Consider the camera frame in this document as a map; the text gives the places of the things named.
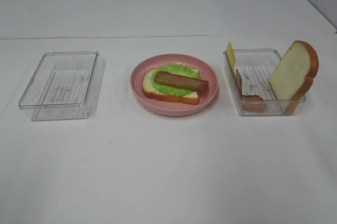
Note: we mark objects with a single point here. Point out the yellow cheese slice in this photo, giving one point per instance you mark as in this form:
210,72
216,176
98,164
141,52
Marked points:
231,57

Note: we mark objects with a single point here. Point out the green lettuce leaf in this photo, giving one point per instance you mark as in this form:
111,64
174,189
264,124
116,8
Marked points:
173,68

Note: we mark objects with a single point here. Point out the clear plastic tray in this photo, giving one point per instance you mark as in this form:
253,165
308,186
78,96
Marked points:
64,86
255,67

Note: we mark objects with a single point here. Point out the pink bacon strip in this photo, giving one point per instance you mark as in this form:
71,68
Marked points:
252,103

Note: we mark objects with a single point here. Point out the clear left plastic tray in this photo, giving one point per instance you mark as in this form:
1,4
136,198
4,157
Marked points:
64,86

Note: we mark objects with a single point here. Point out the toast bread slice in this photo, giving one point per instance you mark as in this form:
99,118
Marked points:
294,75
150,92

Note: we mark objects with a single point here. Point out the clear right plastic tray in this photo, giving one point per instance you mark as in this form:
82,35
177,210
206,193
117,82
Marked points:
255,67

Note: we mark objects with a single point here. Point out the brown bacon strip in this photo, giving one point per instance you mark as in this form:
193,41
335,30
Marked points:
181,82

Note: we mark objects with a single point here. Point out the pink round plate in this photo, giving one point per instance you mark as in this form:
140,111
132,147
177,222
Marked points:
174,108

